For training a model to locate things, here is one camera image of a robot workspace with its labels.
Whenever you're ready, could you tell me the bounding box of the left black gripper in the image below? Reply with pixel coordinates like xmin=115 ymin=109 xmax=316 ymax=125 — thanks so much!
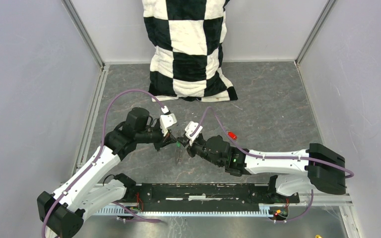
xmin=135 ymin=121 xmax=177 ymax=152

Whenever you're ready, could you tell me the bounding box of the large metal keyring plate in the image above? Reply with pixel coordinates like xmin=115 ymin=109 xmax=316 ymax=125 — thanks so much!
xmin=174 ymin=146 xmax=183 ymax=165

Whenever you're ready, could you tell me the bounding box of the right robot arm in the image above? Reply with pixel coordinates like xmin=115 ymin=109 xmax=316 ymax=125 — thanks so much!
xmin=177 ymin=135 xmax=348 ymax=202

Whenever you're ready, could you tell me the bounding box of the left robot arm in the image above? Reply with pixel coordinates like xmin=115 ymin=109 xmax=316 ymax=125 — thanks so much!
xmin=37 ymin=107 xmax=177 ymax=238

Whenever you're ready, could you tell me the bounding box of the red tag key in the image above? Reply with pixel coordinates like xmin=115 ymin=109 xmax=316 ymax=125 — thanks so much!
xmin=227 ymin=131 xmax=237 ymax=140

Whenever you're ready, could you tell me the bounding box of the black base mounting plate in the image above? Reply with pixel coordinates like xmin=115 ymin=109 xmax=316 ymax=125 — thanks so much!
xmin=118 ymin=183 xmax=300 ymax=212

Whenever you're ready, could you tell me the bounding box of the black white checkered blanket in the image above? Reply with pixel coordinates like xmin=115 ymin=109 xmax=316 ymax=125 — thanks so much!
xmin=142 ymin=0 xmax=238 ymax=102

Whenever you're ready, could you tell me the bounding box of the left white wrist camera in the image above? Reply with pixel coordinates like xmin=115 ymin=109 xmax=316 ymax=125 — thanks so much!
xmin=159 ymin=106 xmax=177 ymax=136

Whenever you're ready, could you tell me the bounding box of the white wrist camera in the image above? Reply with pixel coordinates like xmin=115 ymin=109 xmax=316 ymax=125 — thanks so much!
xmin=185 ymin=121 xmax=203 ymax=146
xmin=159 ymin=106 xmax=177 ymax=136

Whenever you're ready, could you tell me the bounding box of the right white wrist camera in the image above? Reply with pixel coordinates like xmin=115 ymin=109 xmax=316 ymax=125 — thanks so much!
xmin=185 ymin=121 xmax=203 ymax=146

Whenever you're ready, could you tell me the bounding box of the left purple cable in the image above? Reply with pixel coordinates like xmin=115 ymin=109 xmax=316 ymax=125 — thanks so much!
xmin=41 ymin=89 xmax=165 ymax=238

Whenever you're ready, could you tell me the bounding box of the grey slotted cable duct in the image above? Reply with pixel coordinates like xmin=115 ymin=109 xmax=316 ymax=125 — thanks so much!
xmin=94 ymin=204 xmax=273 ymax=218

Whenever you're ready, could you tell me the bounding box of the aluminium frame rail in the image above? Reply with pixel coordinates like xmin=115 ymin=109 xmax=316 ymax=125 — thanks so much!
xmin=55 ymin=182 xmax=354 ymax=207

